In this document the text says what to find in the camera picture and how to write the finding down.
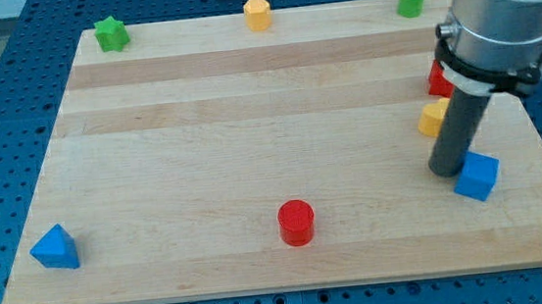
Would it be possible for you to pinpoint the black white rod clamp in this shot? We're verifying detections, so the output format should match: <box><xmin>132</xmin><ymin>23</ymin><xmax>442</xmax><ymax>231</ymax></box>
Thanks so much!
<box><xmin>434</xmin><ymin>38</ymin><xmax>542</xmax><ymax>98</ymax></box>

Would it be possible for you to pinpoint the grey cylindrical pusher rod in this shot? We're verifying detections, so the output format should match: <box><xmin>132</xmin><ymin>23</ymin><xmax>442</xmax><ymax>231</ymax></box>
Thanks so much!
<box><xmin>428</xmin><ymin>88</ymin><xmax>491</xmax><ymax>177</ymax></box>

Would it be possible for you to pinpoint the blue cube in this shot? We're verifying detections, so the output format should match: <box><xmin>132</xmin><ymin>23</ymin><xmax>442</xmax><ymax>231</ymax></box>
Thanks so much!
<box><xmin>454</xmin><ymin>151</ymin><xmax>500</xmax><ymax>201</ymax></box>

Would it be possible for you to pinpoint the red block behind arm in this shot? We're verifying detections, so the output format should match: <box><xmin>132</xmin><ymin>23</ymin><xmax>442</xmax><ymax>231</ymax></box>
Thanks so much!
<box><xmin>428</xmin><ymin>60</ymin><xmax>455</xmax><ymax>98</ymax></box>

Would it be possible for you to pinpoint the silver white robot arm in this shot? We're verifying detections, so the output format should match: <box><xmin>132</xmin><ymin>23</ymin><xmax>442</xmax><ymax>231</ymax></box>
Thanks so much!
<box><xmin>428</xmin><ymin>0</ymin><xmax>542</xmax><ymax>177</ymax></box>

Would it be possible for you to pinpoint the yellow block near rod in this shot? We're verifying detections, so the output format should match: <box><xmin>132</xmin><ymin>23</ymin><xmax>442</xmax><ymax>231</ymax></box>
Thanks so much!
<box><xmin>418</xmin><ymin>97</ymin><xmax>450</xmax><ymax>137</ymax></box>

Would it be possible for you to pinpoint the green cylinder block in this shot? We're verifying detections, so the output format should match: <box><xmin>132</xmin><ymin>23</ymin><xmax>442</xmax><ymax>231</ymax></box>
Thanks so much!
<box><xmin>396</xmin><ymin>0</ymin><xmax>424</xmax><ymax>18</ymax></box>

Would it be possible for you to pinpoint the red cylinder block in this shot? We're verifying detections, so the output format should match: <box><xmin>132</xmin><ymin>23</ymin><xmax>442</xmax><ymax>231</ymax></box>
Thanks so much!
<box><xmin>277</xmin><ymin>199</ymin><xmax>315</xmax><ymax>246</ymax></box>

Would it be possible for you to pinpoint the yellow hexagon block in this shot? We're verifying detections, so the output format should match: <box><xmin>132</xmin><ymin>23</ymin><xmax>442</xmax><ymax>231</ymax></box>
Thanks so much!
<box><xmin>243</xmin><ymin>0</ymin><xmax>271</xmax><ymax>32</ymax></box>

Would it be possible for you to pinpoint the wooden board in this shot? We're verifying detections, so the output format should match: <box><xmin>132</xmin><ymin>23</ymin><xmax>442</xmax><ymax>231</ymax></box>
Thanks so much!
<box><xmin>2</xmin><ymin>0</ymin><xmax>542</xmax><ymax>304</ymax></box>

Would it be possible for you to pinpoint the green star block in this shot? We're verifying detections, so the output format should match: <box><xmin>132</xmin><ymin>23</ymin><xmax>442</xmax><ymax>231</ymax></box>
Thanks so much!
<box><xmin>94</xmin><ymin>16</ymin><xmax>130</xmax><ymax>52</ymax></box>

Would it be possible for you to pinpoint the blue triangular prism block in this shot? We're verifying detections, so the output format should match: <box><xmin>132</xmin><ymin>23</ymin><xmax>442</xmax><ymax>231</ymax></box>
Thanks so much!
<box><xmin>29</xmin><ymin>224</ymin><xmax>80</xmax><ymax>270</ymax></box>

